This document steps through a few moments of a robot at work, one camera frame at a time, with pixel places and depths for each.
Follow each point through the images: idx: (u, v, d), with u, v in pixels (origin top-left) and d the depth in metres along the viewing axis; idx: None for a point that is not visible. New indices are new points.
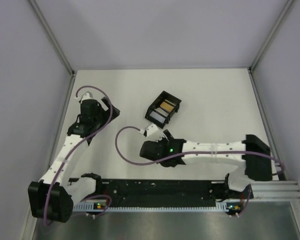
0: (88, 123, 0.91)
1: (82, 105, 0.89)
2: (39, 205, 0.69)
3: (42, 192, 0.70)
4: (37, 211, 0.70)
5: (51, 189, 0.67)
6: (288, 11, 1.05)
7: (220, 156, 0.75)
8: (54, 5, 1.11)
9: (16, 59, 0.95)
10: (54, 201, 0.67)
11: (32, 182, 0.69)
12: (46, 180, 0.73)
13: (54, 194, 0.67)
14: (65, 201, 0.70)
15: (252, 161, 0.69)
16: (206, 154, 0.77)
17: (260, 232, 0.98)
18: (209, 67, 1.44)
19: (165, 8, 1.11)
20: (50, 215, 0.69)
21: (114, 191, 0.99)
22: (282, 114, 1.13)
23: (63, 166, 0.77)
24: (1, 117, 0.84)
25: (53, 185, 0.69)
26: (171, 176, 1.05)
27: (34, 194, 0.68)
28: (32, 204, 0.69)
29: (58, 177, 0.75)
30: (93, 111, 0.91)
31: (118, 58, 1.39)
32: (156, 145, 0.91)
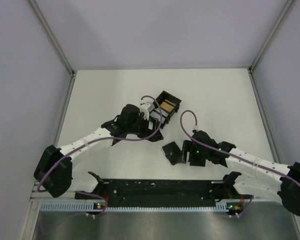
0: (120, 126, 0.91)
1: (125, 109, 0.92)
2: (44, 170, 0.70)
3: (52, 159, 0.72)
4: (38, 175, 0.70)
5: (62, 159, 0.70)
6: (289, 11, 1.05)
7: (260, 171, 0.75)
8: (54, 5, 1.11)
9: (16, 60, 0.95)
10: (57, 171, 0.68)
11: (52, 145, 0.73)
12: (62, 150, 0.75)
13: (61, 164, 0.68)
14: (65, 178, 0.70)
15: (288, 185, 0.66)
16: (246, 162, 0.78)
17: (259, 232, 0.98)
18: (209, 67, 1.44)
19: (165, 8, 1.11)
20: (46, 183, 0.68)
21: (114, 191, 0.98)
22: (283, 114, 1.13)
23: (83, 147, 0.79)
24: (1, 117, 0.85)
25: (65, 158, 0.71)
26: (172, 175, 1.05)
27: (47, 156, 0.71)
28: (38, 165, 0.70)
29: (74, 153, 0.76)
30: (131, 119, 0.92)
31: (118, 58, 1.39)
32: (210, 139, 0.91)
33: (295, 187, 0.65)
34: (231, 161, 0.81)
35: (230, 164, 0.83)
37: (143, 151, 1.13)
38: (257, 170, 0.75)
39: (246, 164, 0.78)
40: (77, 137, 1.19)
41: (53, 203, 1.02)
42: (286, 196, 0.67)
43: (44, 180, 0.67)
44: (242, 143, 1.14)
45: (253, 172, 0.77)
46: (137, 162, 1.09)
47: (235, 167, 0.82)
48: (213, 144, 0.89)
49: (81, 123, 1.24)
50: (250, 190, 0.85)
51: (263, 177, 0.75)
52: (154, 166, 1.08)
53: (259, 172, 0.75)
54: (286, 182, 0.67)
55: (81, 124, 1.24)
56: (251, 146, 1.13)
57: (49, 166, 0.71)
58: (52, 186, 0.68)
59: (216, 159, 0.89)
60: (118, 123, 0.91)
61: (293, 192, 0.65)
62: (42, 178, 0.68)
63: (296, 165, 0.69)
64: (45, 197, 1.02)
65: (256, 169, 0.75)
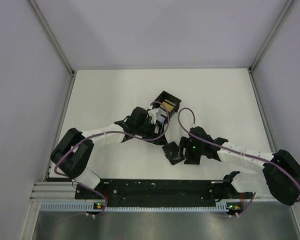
0: (129, 126, 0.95)
1: (136, 110, 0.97)
2: (63, 150, 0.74)
3: (73, 141, 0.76)
4: (56, 155, 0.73)
5: (83, 141, 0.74)
6: (289, 11, 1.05)
7: (246, 160, 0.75)
8: (54, 5, 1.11)
9: (16, 60, 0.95)
10: (79, 150, 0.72)
11: (74, 128, 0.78)
12: (84, 134, 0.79)
13: (84, 144, 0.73)
14: (85, 158, 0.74)
15: (271, 170, 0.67)
16: (234, 152, 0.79)
17: (260, 232, 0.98)
18: (209, 67, 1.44)
19: (165, 8, 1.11)
20: (64, 163, 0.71)
21: (114, 192, 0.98)
22: (283, 113, 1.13)
23: (100, 135, 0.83)
24: (1, 117, 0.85)
25: (86, 140, 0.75)
26: (172, 175, 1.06)
27: (69, 137, 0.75)
28: (59, 145, 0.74)
29: (93, 138, 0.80)
30: (140, 120, 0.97)
31: (118, 59, 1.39)
32: (205, 135, 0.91)
33: (277, 172, 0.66)
34: (223, 152, 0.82)
35: (223, 157, 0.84)
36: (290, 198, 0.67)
37: (143, 151, 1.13)
38: (244, 159, 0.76)
39: (235, 155, 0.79)
40: None
41: (53, 203, 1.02)
42: (270, 181, 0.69)
43: (63, 160, 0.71)
44: (241, 143, 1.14)
45: (242, 162, 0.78)
46: (137, 162, 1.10)
47: (228, 159, 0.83)
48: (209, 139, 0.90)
49: (81, 124, 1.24)
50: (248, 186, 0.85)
51: (252, 166, 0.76)
52: (154, 166, 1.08)
53: (246, 160, 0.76)
54: (269, 168, 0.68)
55: (81, 124, 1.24)
56: (251, 146, 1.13)
57: (69, 147, 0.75)
58: (73, 165, 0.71)
59: (210, 153, 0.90)
60: (128, 123, 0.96)
61: (276, 178, 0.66)
62: (61, 158, 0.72)
63: (280, 152, 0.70)
64: (45, 197, 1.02)
65: (243, 158, 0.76)
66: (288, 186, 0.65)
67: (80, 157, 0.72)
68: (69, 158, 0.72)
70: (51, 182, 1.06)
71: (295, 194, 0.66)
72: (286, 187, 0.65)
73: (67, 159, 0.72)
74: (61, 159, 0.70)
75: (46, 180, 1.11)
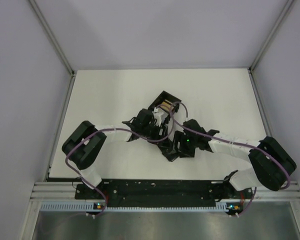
0: (136, 127, 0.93)
1: (142, 111, 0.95)
2: (75, 141, 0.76)
3: (85, 133, 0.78)
4: (68, 145, 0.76)
5: (96, 134, 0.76)
6: (289, 11, 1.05)
7: (235, 148, 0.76)
8: (54, 5, 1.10)
9: (16, 60, 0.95)
10: (92, 142, 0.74)
11: (88, 121, 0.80)
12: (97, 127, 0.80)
13: (96, 137, 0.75)
14: (96, 151, 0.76)
15: (258, 155, 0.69)
16: (224, 141, 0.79)
17: (260, 232, 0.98)
18: (209, 67, 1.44)
19: (165, 8, 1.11)
20: (75, 154, 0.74)
21: (114, 191, 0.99)
22: (283, 114, 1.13)
23: (110, 130, 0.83)
24: (1, 117, 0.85)
25: (99, 133, 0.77)
26: (172, 175, 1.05)
27: (83, 129, 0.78)
28: (71, 137, 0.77)
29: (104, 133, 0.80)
30: (147, 121, 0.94)
31: (118, 59, 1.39)
32: (199, 127, 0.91)
33: (263, 157, 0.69)
34: (214, 142, 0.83)
35: (214, 148, 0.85)
36: (276, 184, 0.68)
37: (143, 151, 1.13)
38: (233, 147, 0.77)
39: (225, 144, 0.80)
40: None
41: (53, 204, 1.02)
42: (256, 167, 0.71)
43: (74, 151, 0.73)
44: None
45: (231, 151, 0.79)
46: (137, 162, 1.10)
47: (219, 149, 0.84)
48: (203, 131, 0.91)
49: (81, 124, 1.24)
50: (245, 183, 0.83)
51: (240, 154, 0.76)
52: (155, 165, 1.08)
53: (234, 148, 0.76)
54: (255, 154, 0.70)
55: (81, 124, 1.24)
56: None
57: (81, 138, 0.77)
58: (83, 156, 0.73)
59: (202, 145, 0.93)
60: (134, 124, 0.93)
61: (261, 163, 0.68)
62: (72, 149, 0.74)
63: (266, 138, 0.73)
64: (45, 197, 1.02)
65: (232, 146, 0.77)
66: (273, 171, 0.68)
67: (92, 149, 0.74)
68: (80, 149, 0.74)
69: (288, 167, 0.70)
70: (51, 182, 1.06)
71: (280, 180, 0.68)
72: (271, 172, 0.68)
73: (78, 150, 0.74)
74: (73, 150, 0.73)
75: (46, 180, 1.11)
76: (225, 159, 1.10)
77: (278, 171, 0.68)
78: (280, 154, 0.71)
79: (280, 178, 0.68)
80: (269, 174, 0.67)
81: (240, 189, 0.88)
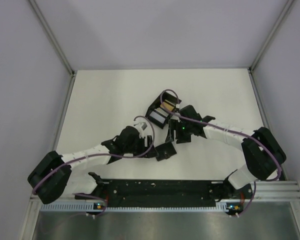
0: (118, 148, 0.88)
1: (125, 130, 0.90)
2: (40, 175, 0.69)
3: (52, 165, 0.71)
4: (32, 179, 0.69)
5: (60, 168, 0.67)
6: (289, 11, 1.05)
7: (229, 135, 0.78)
8: (54, 5, 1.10)
9: (16, 59, 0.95)
10: (55, 178, 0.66)
11: (54, 151, 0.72)
12: (64, 158, 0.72)
13: (60, 171, 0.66)
14: (61, 186, 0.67)
15: (250, 144, 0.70)
16: (218, 128, 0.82)
17: (259, 232, 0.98)
18: (209, 67, 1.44)
19: (165, 8, 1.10)
20: (40, 189, 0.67)
21: (114, 192, 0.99)
22: (282, 114, 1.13)
23: (82, 159, 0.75)
24: (1, 117, 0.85)
25: (65, 166, 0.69)
26: (172, 175, 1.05)
27: (48, 161, 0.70)
28: (36, 169, 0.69)
29: (73, 163, 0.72)
30: (129, 140, 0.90)
31: (118, 59, 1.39)
32: (195, 113, 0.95)
33: (254, 146, 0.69)
34: (208, 128, 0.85)
35: (208, 134, 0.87)
36: (264, 174, 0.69)
37: None
38: (227, 134, 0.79)
39: (219, 131, 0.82)
40: (76, 137, 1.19)
41: (53, 204, 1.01)
42: (248, 156, 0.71)
43: (38, 186, 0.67)
44: None
45: (224, 137, 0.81)
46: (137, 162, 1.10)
47: (213, 136, 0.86)
48: (198, 117, 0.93)
49: (82, 124, 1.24)
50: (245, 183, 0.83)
51: (233, 141, 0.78)
52: (155, 166, 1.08)
53: (228, 136, 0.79)
54: (247, 142, 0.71)
55: (81, 124, 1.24)
56: None
57: (47, 171, 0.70)
58: (47, 192, 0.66)
59: (196, 130, 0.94)
60: (116, 143, 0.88)
61: (252, 151, 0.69)
62: (37, 183, 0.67)
63: (260, 128, 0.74)
64: None
65: (226, 134, 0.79)
66: (262, 160, 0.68)
67: (55, 186, 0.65)
68: (45, 184, 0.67)
69: (280, 158, 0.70)
70: None
71: (269, 170, 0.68)
72: (261, 161, 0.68)
73: (43, 185, 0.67)
74: (37, 185, 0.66)
75: None
76: (225, 159, 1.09)
77: (268, 160, 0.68)
78: (273, 146, 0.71)
79: (271, 168, 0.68)
80: (258, 162, 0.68)
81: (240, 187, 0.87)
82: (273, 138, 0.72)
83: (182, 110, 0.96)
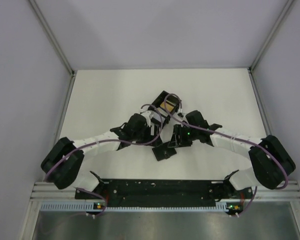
0: (127, 134, 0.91)
1: (133, 117, 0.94)
2: (54, 159, 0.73)
3: (65, 150, 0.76)
4: (46, 164, 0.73)
5: (73, 152, 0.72)
6: (289, 11, 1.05)
7: (236, 143, 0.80)
8: (54, 5, 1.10)
9: (16, 60, 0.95)
10: (68, 162, 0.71)
11: (66, 137, 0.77)
12: (75, 143, 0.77)
13: (74, 155, 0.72)
14: (74, 170, 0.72)
15: (258, 152, 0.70)
16: (225, 137, 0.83)
17: (259, 232, 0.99)
18: (209, 67, 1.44)
19: (165, 8, 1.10)
20: (53, 174, 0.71)
21: (114, 191, 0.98)
22: (283, 114, 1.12)
23: (92, 145, 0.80)
24: (1, 117, 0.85)
25: (77, 150, 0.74)
26: (172, 175, 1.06)
27: (60, 147, 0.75)
28: (49, 155, 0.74)
29: (85, 148, 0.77)
30: (138, 127, 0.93)
31: (118, 59, 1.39)
32: (203, 120, 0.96)
33: (262, 154, 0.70)
34: (215, 136, 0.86)
35: (215, 142, 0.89)
36: (273, 183, 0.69)
37: (144, 151, 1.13)
38: (234, 142, 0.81)
39: (226, 139, 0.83)
40: (76, 137, 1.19)
41: (53, 203, 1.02)
42: (256, 164, 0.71)
43: (52, 171, 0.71)
44: None
45: (231, 145, 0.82)
46: (137, 162, 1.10)
47: (220, 144, 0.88)
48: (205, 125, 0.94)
49: (82, 124, 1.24)
50: (245, 183, 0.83)
51: (240, 150, 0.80)
52: (155, 166, 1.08)
53: (235, 144, 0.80)
54: (255, 150, 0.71)
55: (82, 125, 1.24)
56: None
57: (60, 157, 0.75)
58: (61, 175, 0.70)
59: (203, 138, 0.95)
60: (125, 130, 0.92)
61: (260, 160, 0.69)
62: (51, 168, 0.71)
63: (267, 137, 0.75)
64: (45, 197, 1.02)
65: (233, 142, 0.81)
66: (271, 168, 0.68)
67: (69, 169, 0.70)
68: (59, 168, 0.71)
69: (287, 168, 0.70)
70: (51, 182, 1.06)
71: (277, 179, 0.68)
72: (269, 169, 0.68)
73: (56, 170, 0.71)
74: (51, 170, 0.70)
75: None
76: (225, 160, 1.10)
77: (276, 169, 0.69)
78: (281, 155, 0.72)
79: (279, 177, 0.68)
80: (266, 170, 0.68)
81: (240, 189, 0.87)
82: (280, 147, 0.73)
83: (189, 115, 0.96)
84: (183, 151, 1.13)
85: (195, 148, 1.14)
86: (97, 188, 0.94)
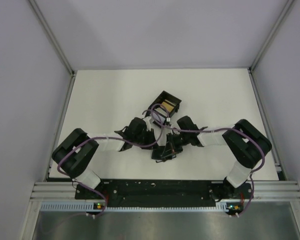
0: (128, 136, 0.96)
1: (135, 120, 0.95)
2: (66, 149, 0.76)
3: (78, 141, 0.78)
4: (57, 154, 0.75)
5: (88, 142, 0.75)
6: (288, 12, 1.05)
7: (216, 135, 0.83)
8: (54, 6, 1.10)
9: (16, 60, 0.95)
10: (83, 150, 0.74)
11: (80, 128, 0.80)
12: (89, 134, 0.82)
13: (89, 144, 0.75)
14: (87, 159, 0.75)
15: (232, 135, 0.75)
16: (206, 131, 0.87)
17: (259, 232, 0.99)
18: (209, 67, 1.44)
19: (165, 8, 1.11)
20: (64, 163, 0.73)
21: (114, 192, 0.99)
22: (282, 114, 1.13)
23: (102, 138, 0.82)
24: (1, 118, 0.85)
25: (92, 140, 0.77)
26: (171, 176, 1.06)
27: (75, 136, 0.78)
28: (61, 145, 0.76)
29: (99, 139, 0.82)
30: (139, 130, 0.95)
31: (118, 59, 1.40)
32: (192, 123, 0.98)
33: (236, 136, 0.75)
34: (201, 134, 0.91)
35: (204, 142, 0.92)
36: (251, 161, 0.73)
37: (143, 152, 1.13)
38: (214, 135, 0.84)
39: (208, 134, 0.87)
40: None
41: (53, 204, 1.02)
42: (233, 148, 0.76)
43: (63, 160, 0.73)
44: None
45: (214, 138, 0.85)
46: (137, 161, 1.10)
47: (207, 142, 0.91)
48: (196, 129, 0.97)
49: (82, 124, 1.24)
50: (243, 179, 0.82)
51: (222, 139, 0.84)
52: (155, 166, 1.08)
53: (216, 136, 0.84)
54: (227, 133, 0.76)
55: (82, 124, 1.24)
56: None
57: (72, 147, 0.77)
58: (73, 165, 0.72)
59: (194, 141, 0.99)
60: (126, 133, 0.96)
61: (233, 141, 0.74)
62: (63, 158, 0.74)
63: (239, 121, 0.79)
64: (45, 198, 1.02)
65: (214, 134, 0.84)
66: (245, 147, 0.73)
67: (82, 158, 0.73)
68: (71, 158, 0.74)
69: (264, 146, 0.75)
70: (52, 182, 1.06)
71: (254, 156, 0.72)
72: (244, 150, 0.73)
73: (69, 159, 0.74)
74: (64, 158, 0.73)
75: (46, 180, 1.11)
76: (225, 159, 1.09)
77: (252, 147, 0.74)
78: (254, 133, 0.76)
79: (256, 155, 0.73)
80: (241, 149, 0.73)
81: (238, 186, 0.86)
82: (253, 128, 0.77)
83: (180, 121, 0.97)
84: (183, 151, 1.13)
85: (195, 148, 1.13)
86: (98, 187, 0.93)
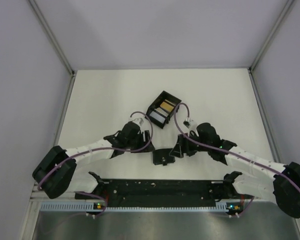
0: (120, 141, 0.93)
1: (128, 125, 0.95)
2: (45, 169, 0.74)
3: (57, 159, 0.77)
4: (38, 174, 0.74)
5: (65, 162, 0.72)
6: (288, 11, 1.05)
7: (255, 168, 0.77)
8: (54, 5, 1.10)
9: (16, 60, 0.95)
10: (60, 171, 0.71)
11: (58, 146, 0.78)
12: (68, 151, 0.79)
13: (65, 165, 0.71)
14: (66, 180, 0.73)
15: (282, 182, 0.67)
16: (243, 159, 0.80)
17: (259, 232, 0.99)
18: (208, 67, 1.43)
19: (165, 7, 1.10)
20: (45, 184, 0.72)
21: (114, 192, 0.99)
22: (283, 113, 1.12)
23: (86, 153, 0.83)
24: (1, 117, 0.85)
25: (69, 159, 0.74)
26: (172, 174, 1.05)
27: (53, 155, 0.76)
28: (40, 164, 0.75)
29: (78, 156, 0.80)
30: (132, 135, 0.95)
31: (118, 59, 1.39)
32: (215, 133, 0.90)
33: (287, 184, 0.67)
34: (231, 156, 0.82)
35: (230, 163, 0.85)
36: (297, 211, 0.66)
37: None
38: (253, 167, 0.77)
39: (243, 162, 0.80)
40: (76, 137, 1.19)
41: (53, 204, 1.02)
42: (279, 194, 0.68)
43: (43, 181, 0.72)
44: (240, 143, 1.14)
45: (249, 169, 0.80)
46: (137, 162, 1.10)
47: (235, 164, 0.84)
48: (218, 142, 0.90)
49: (82, 125, 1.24)
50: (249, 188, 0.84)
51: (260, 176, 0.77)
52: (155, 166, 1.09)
53: (255, 169, 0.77)
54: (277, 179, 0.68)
55: (81, 125, 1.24)
56: (249, 145, 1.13)
57: (51, 166, 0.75)
58: (52, 186, 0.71)
59: (216, 156, 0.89)
60: (118, 138, 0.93)
61: (283, 189, 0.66)
62: (42, 178, 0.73)
63: (290, 164, 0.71)
64: (45, 198, 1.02)
65: (252, 166, 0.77)
66: (294, 197, 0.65)
67: (60, 179, 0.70)
68: (50, 179, 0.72)
69: None
70: None
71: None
72: (293, 199, 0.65)
73: (48, 179, 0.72)
74: (43, 179, 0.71)
75: None
76: None
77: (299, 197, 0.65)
78: None
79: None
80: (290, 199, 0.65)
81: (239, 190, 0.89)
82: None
83: (203, 130, 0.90)
84: None
85: None
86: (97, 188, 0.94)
